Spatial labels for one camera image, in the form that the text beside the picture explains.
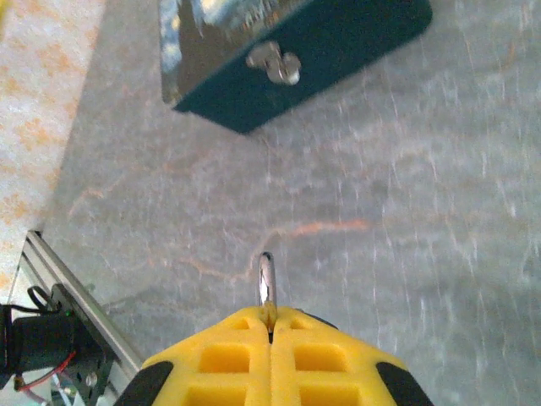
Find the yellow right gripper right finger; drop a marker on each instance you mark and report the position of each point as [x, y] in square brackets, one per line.
[338, 380]

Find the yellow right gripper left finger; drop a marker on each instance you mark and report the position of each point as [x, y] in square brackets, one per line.
[228, 380]

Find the brass padlock silver shackle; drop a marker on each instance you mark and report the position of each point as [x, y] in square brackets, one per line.
[267, 279]

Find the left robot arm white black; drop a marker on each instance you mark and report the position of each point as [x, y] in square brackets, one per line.
[38, 338]

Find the starry night print box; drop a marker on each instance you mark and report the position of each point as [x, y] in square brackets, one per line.
[338, 51]

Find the long aluminium base rail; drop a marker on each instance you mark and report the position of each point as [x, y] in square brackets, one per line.
[46, 258]

